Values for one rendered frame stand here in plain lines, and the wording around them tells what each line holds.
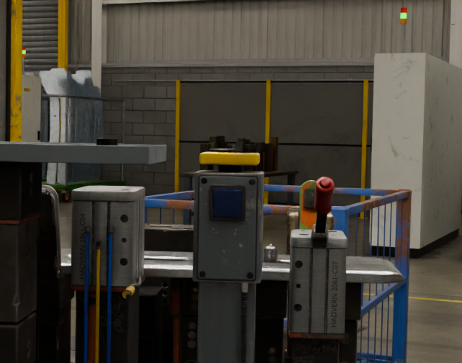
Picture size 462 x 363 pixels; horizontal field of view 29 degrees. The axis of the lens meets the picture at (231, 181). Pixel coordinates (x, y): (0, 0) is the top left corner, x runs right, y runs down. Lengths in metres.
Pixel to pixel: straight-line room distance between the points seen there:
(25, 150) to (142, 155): 0.12
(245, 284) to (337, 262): 0.19
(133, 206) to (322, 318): 0.26
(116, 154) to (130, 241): 0.22
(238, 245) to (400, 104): 8.11
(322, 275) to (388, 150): 7.95
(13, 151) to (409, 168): 8.15
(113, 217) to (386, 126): 7.99
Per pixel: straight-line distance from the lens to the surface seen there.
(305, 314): 1.09
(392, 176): 9.01
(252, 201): 0.91
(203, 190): 0.91
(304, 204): 1.41
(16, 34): 5.01
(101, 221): 1.09
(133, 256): 1.10
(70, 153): 0.90
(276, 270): 1.20
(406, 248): 4.08
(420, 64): 8.98
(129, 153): 0.89
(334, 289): 1.09
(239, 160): 0.91
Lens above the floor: 1.18
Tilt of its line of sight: 3 degrees down
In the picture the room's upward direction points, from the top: 1 degrees clockwise
